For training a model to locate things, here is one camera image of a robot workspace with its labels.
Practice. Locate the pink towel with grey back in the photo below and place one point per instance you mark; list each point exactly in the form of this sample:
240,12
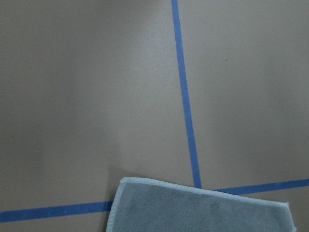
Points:
148,205

